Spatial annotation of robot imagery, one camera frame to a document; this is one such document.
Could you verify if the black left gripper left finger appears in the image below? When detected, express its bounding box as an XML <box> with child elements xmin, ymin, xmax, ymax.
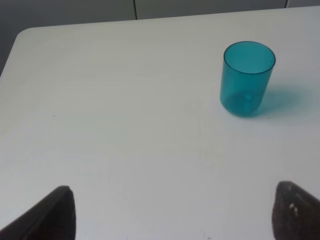
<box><xmin>0</xmin><ymin>185</ymin><xmax>76</xmax><ymax>240</ymax></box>

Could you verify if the teal translucent plastic cup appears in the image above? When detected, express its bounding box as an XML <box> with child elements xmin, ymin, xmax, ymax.
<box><xmin>219</xmin><ymin>41</ymin><xmax>276</xmax><ymax>117</ymax></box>

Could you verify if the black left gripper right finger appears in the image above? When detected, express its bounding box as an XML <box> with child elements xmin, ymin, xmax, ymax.
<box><xmin>272</xmin><ymin>181</ymin><xmax>320</xmax><ymax>240</ymax></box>

